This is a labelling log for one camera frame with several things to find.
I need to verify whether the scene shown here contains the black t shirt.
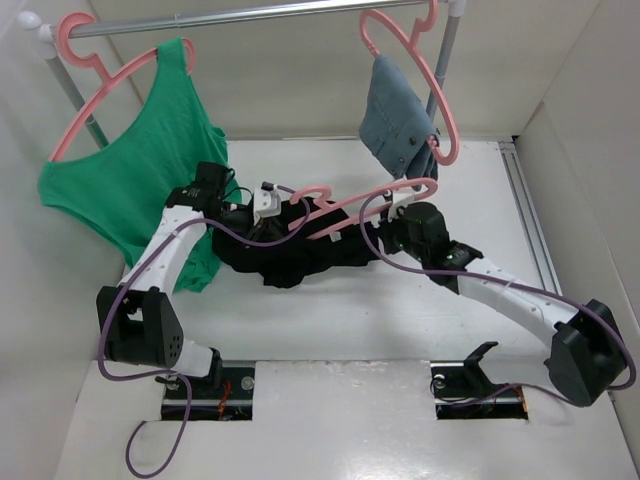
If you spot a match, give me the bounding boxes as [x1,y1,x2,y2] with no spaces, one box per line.
[212,200,379,289]

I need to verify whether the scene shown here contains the pink plastic hanger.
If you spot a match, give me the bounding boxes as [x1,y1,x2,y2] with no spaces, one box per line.
[289,177,438,240]

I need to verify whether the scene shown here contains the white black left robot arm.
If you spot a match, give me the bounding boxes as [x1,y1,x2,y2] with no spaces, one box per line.
[96,162,280,397]

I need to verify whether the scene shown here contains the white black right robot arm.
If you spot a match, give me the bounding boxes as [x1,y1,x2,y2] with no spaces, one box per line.
[379,202,637,407]

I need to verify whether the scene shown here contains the pink hanger with jeans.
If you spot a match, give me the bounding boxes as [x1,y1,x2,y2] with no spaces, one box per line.
[358,0,461,168]

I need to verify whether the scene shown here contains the pink hanger with green top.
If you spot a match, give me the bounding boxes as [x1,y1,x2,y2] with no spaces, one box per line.
[48,11,197,163]

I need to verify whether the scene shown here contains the green tank top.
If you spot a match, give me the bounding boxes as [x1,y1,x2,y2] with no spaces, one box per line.
[38,38,228,266]

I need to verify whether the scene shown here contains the blue denim shorts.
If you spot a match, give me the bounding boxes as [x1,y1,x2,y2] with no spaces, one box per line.
[359,55,438,180]

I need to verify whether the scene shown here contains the metal clothes rack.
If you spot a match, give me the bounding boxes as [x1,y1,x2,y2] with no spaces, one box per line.
[16,1,468,148]

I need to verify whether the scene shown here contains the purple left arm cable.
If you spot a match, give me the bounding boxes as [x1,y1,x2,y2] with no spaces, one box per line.
[97,182,312,476]

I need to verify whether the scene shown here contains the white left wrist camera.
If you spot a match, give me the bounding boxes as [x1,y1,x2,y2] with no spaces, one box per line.
[252,182,281,223]

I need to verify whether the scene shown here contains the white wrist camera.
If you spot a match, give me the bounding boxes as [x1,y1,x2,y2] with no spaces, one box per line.
[387,191,415,221]
[252,182,281,223]

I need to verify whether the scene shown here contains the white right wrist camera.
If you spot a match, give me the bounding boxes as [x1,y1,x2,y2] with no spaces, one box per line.
[387,191,415,221]

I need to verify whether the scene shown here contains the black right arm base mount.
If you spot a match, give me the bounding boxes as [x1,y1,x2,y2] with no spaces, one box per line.
[429,341,528,420]

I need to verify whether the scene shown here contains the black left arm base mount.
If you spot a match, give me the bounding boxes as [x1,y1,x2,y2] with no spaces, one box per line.
[155,361,256,422]

